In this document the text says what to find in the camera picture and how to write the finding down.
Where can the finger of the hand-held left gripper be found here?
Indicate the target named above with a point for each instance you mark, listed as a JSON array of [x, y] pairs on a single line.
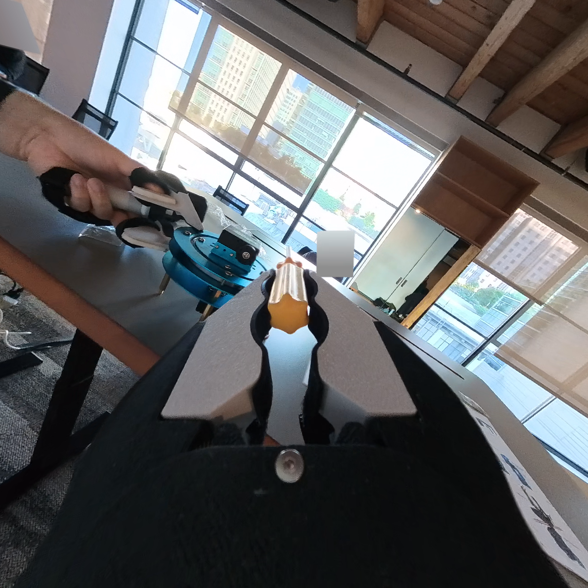
[[142, 236], [190, 211]]

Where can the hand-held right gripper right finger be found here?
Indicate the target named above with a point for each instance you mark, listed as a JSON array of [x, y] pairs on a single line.
[[363, 358]]

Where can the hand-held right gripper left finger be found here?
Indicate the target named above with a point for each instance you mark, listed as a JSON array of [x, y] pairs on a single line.
[[216, 358]]

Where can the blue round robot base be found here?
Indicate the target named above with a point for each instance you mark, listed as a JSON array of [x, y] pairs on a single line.
[[193, 266]]

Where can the black servo motor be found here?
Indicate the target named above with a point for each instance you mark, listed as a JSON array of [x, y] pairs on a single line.
[[236, 246]]

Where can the person's left forearm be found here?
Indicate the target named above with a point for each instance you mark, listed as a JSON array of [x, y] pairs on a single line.
[[5, 124]]

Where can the grey desk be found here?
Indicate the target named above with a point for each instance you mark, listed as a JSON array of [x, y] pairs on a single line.
[[55, 257]]

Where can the person's left hand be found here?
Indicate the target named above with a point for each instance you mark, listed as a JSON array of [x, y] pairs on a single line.
[[50, 133]]

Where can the empty clear plastic bag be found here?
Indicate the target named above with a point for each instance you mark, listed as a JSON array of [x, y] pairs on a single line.
[[225, 218]]

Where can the black chair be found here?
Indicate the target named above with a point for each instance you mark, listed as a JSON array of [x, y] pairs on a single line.
[[229, 200], [94, 117]]

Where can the clear bag of nuts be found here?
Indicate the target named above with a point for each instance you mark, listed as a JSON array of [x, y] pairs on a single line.
[[99, 236]]

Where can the white cabinet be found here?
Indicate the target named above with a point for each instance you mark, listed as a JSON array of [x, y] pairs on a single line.
[[409, 262]]

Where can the large paned window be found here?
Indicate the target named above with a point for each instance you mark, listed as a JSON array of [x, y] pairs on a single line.
[[257, 115]]

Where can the window with beige shades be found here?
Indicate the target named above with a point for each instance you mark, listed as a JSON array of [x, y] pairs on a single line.
[[528, 298]]

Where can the printed instruction sheet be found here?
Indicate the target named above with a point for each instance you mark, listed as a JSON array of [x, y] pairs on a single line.
[[528, 496]]

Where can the wooden wall shelf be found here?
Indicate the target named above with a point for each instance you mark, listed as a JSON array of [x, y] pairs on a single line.
[[473, 188]]

